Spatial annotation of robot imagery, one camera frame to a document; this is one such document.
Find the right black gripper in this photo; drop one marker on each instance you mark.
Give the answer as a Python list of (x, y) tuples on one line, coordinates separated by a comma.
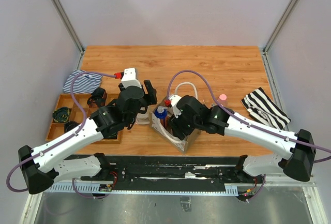
[(175, 123)]

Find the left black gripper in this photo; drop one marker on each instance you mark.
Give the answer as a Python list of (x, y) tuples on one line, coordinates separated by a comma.
[(149, 98)]

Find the canvas tote bag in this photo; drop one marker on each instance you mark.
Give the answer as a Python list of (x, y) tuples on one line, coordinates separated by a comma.
[(177, 133)]

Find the pink cap clear bottle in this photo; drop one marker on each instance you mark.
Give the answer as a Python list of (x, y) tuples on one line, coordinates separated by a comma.
[(222, 100)]

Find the orange bottle blue cap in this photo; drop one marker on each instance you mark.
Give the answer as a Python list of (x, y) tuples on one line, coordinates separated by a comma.
[(161, 113)]

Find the blue striped cloth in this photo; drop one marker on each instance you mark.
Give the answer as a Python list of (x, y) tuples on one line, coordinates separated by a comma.
[(84, 84)]

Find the wooden compartment tray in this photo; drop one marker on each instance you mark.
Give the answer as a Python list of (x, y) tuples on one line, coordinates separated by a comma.
[(65, 100)]

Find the black white striped cloth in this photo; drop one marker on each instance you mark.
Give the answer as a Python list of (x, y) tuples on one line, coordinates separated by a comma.
[(263, 110)]

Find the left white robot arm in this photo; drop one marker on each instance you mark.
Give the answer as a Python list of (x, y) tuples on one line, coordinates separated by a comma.
[(47, 164)]

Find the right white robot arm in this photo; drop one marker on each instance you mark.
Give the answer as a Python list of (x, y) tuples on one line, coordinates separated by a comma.
[(292, 153)]

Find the black rolled belt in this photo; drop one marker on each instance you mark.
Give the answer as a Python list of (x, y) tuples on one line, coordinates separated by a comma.
[(98, 98)]

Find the black rolled item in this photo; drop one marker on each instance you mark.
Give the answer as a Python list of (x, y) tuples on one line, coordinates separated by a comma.
[(70, 125)]

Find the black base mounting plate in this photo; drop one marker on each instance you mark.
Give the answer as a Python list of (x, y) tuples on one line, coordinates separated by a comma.
[(174, 173)]

